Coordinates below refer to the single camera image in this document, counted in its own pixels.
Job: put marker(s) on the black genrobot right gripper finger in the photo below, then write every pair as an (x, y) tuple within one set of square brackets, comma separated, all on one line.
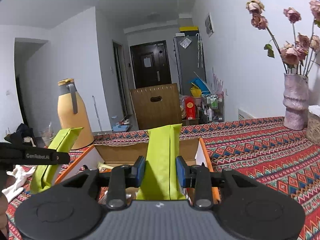
[(28, 155)]

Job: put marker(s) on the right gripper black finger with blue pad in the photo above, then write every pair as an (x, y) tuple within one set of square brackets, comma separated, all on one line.
[(121, 178), (198, 178)]

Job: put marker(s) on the lime green snack packet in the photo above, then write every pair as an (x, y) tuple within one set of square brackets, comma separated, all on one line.
[(160, 180), (47, 171)]

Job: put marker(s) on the person's left hand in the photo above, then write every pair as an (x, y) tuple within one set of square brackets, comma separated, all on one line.
[(3, 216)]

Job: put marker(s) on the white cloth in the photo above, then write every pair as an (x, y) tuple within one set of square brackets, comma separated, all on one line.
[(21, 174)]

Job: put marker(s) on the red orange cardboard snack box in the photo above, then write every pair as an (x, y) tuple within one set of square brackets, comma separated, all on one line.
[(89, 182)]

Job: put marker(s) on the clear drinking glass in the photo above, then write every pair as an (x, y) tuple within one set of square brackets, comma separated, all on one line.
[(47, 135)]

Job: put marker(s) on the red gift box on floor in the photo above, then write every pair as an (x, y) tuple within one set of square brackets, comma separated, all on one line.
[(190, 108)]

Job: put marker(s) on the patterned red tablecloth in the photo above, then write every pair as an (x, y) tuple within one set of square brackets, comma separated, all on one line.
[(264, 149)]

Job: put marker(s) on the dark brown entrance door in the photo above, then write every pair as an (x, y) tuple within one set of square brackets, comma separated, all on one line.
[(150, 64)]

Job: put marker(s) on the woven tissue box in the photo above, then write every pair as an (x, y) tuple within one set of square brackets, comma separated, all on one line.
[(313, 127)]

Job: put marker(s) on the pink ceramic vase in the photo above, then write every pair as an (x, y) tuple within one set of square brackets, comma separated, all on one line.
[(296, 100)]

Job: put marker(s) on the grey refrigerator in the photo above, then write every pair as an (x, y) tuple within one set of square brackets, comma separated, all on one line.
[(188, 66)]

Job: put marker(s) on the yellow box atop refrigerator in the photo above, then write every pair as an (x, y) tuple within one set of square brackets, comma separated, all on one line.
[(188, 28)]

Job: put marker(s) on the yellow thermos jug grey handle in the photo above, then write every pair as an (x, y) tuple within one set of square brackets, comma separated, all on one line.
[(72, 113)]

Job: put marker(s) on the wire rack with bottles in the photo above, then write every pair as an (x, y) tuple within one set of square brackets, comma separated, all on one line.
[(213, 106)]

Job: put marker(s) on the brown cardboard box with handle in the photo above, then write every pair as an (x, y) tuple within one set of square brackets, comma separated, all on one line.
[(156, 106)]

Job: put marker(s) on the wall electrical panel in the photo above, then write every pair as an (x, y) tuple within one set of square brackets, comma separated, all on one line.
[(209, 25)]

